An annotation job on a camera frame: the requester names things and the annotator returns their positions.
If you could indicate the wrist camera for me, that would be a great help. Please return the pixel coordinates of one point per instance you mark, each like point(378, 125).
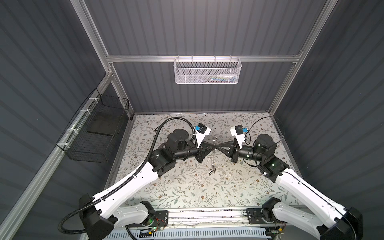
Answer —
point(239, 133)
point(201, 131)

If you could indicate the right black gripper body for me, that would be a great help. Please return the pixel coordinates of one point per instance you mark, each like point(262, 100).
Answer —
point(244, 153)

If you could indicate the white wire mesh basket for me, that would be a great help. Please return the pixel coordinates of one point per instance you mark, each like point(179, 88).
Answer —
point(186, 71)

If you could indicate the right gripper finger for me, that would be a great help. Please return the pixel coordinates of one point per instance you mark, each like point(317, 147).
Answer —
point(227, 144)
point(226, 151)

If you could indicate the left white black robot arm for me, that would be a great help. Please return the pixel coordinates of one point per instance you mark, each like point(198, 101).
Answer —
point(101, 214)

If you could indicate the white slotted cable duct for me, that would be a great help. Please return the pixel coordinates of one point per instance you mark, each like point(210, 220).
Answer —
point(236, 233)

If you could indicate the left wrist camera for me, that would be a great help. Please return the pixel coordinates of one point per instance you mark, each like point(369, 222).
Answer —
point(201, 131)

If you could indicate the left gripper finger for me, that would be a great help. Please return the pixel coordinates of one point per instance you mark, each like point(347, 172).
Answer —
point(210, 152)
point(209, 145)

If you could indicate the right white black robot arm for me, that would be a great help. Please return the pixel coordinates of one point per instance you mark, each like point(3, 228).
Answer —
point(327, 220)

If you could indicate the markers in white basket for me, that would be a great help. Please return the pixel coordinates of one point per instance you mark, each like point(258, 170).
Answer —
point(222, 78)

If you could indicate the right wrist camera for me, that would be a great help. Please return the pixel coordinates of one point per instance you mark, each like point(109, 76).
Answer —
point(239, 133)

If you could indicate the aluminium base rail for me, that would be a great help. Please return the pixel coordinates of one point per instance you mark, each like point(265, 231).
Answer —
point(210, 217)

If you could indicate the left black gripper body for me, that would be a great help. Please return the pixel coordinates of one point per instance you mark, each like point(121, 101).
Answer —
point(195, 153)

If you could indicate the black wire mesh basket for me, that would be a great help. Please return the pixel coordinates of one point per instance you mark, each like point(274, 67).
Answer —
point(96, 135)

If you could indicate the floral patterned table mat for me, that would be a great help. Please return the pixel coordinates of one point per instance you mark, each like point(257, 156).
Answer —
point(188, 184)

